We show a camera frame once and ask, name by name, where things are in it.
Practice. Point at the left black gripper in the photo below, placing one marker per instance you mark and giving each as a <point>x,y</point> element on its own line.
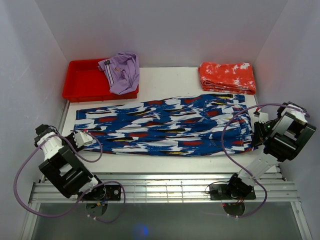
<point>71,136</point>

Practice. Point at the folded orange white trousers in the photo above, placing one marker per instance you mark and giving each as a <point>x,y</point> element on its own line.
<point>234,78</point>

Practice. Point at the red plastic tray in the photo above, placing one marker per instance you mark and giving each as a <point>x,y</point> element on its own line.
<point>84,82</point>

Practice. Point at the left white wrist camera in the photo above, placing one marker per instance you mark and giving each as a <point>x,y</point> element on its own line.
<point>82,138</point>

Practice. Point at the blue white red patterned trousers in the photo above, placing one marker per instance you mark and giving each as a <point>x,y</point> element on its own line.
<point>193,126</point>

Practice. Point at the aluminium rail frame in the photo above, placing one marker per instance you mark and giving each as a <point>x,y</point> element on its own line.
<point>188,188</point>

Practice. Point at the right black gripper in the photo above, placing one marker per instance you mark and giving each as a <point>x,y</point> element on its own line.
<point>259,135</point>

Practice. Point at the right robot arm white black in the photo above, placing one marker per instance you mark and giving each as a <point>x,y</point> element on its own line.
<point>282,139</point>

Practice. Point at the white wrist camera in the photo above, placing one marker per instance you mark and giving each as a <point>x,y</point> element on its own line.
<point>82,138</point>
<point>263,117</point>

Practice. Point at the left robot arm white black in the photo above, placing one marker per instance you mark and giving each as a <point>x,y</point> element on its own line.
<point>63,167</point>

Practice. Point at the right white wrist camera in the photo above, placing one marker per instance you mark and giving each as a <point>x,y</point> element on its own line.
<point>263,117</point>

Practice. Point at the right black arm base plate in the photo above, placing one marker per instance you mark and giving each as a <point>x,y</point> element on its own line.
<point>222,190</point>

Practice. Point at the purple trousers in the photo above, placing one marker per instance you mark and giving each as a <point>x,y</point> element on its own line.
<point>122,72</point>

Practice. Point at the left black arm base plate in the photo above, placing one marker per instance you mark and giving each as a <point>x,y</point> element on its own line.
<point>105,192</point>

